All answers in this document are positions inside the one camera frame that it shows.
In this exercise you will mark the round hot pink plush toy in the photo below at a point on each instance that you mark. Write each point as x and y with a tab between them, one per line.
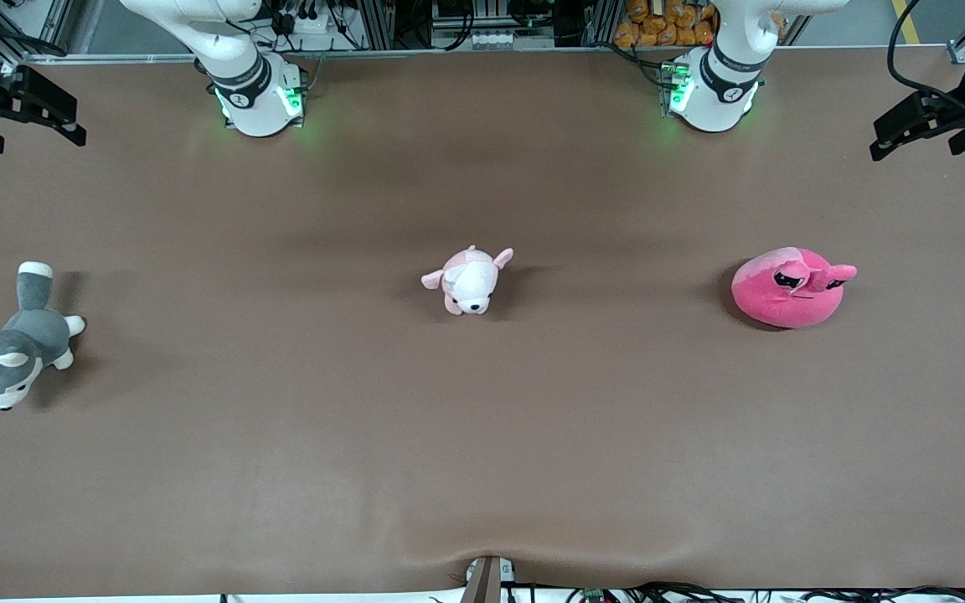
776	306

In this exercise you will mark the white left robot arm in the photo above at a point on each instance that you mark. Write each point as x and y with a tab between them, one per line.
721	92

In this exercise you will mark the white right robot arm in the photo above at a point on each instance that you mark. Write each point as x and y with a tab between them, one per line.
248	92

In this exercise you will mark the grey white husky plush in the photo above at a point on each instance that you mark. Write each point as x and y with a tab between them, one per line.
30	335

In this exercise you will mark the white power strip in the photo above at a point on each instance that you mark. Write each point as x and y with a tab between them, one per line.
307	23

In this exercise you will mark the bag of orange round items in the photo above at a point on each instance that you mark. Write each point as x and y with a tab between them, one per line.
667	25

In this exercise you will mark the white terminal block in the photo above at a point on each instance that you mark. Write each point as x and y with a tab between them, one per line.
499	39

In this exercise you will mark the pale pink white plush dog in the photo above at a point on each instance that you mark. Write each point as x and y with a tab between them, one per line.
470	285

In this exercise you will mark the brown table mat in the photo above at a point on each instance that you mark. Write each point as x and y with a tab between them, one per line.
482	435

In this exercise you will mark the small green circuit board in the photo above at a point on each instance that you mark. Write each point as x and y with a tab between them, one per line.
593	595

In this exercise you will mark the silver table edge rail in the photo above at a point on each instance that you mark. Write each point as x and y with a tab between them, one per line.
449	53

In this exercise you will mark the metal table edge bracket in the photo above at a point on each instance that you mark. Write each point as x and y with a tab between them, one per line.
487	582

